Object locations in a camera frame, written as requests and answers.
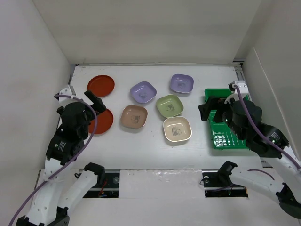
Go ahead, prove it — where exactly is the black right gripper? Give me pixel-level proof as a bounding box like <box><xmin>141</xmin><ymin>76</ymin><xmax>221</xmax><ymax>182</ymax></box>
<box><xmin>198</xmin><ymin>94</ymin><xmax>245</xmax><ymax>140</ymax></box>

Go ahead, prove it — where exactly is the red round plate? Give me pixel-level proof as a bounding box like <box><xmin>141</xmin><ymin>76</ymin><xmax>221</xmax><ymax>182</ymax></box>
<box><xmin>87</xmin><ymin>75</ymin><xmax>115</xmax><ymax>97</ymax></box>
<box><xmin>88</xmin><ymin>109</ymin><xmax>114</xmax><ymax>135</ymax></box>

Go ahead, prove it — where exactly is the green square plate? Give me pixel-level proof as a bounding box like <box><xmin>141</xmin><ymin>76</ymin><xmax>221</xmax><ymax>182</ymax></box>
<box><xmin>156</xmin><ymin>94</ymin><xmax>184</xmax><ymax>118</ymax></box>

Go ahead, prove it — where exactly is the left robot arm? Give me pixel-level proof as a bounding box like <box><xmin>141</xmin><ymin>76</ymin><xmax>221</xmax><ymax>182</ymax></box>
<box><xmin>9</xmin><ymin>85</ymin><xmax>106</xmax><ymax>226</ymax></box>

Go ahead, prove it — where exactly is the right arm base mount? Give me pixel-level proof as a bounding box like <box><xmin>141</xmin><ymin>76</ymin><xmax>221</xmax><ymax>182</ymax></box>
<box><xmin>199</xmin><ymin>170</ymin><xmax>248</xmax><ymax>198</ymax></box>

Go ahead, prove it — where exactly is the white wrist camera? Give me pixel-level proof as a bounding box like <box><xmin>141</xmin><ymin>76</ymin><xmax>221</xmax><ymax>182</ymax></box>
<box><xmin>224</xmin><ymin>80</ymin><xmax>249</xmax><ymax>104</ymax></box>
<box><xmin>58</xmin><ymin>85</ymin><xmax>76</xmax><ymax>107</ymax></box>

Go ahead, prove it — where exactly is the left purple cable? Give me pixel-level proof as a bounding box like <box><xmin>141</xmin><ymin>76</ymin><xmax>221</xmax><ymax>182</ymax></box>
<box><xmin>8</xmin><ymin>94</ymin><xmax>99</xmax><ymax>226</ymax></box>

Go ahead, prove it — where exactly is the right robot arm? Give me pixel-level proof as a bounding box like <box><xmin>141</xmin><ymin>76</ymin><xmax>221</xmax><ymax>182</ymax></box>
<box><xmin>198</xmin><ymin>96</ymin><xmax>301</xmax><ymax>219</ymax></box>

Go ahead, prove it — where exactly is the green plastic bin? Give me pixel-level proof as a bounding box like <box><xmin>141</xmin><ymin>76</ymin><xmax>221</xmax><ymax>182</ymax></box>
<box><xmin>205</xmin><ymin>89</ymin><xmax>247</xmax><ymax>150</ymax></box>

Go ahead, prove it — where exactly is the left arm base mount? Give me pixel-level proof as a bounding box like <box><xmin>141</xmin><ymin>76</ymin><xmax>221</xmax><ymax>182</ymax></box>
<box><xmin>83</xmin><ymin>171</ymin><xmax>120</xmax><ymax>198</ymax></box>

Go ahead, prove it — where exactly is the purple square plate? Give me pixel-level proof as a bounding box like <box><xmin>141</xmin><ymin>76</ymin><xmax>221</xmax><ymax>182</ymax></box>
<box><xmin>170</xmin><ymin>74</ymin><xmax>194</xmax><ymax>94</ymax></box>
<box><xmin>130</xmin><ymin>81</ymin><xmax>157</xmax><ymax>104</ymax></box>

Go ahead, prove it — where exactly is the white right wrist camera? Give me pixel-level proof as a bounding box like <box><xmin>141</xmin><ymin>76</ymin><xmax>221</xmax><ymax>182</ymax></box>
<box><xmin>224</xmin><ymin>80</ymin><xmax>249</xmax><ymax>104</ymax></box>

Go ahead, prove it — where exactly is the cream square plate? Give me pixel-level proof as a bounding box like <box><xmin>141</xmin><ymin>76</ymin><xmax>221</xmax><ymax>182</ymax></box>
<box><xmin>163</xmin><ymin>116</ymin><xmax>192</xmax><ymax>143</ymax></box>

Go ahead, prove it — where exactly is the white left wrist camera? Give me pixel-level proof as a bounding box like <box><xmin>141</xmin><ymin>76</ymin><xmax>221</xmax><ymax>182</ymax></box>
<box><xmin>58</xmin><ymin>85</ymin><xmax>76</xmax><ymax>107</ymax></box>

